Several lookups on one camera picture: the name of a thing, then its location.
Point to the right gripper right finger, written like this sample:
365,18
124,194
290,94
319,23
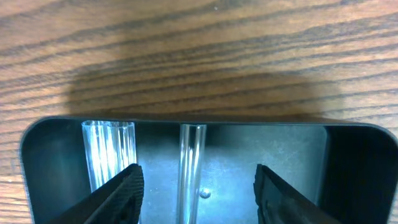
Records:
276,205

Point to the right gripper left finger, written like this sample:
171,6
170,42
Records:
118,199

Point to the clear test tube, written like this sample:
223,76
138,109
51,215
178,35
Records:
105,149
190,168

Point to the black tray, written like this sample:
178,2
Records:
236,161

